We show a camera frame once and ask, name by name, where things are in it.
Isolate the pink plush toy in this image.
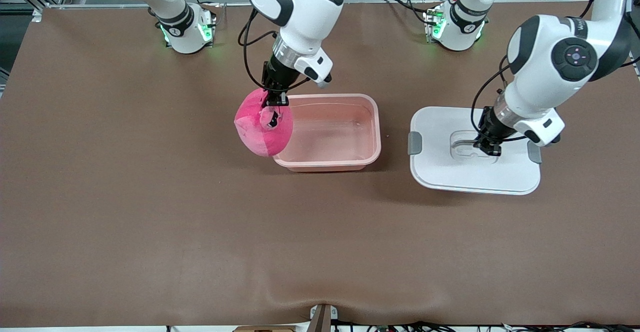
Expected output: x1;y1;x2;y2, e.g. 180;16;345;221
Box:
234;88;295;158

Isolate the white box lid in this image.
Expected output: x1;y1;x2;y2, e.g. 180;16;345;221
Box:
407;106;543;196

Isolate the pink plastic box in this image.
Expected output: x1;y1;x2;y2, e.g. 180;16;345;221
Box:
272;93;382;173

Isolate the brown table mat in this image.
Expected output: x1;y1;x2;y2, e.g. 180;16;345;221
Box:
0;1;640;329

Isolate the brown cardboard piece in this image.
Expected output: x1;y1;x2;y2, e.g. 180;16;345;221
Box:
234;325;298;332

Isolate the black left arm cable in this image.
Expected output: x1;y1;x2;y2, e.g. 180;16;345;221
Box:
470;0;640;145

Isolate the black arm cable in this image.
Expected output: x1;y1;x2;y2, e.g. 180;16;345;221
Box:
470;0;640;145
237;7;313;94

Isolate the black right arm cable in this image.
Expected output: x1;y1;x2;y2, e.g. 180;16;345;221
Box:
237;7;313;94

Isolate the metal table edge bracket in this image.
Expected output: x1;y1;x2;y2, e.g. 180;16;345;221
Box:
310;303;338;332

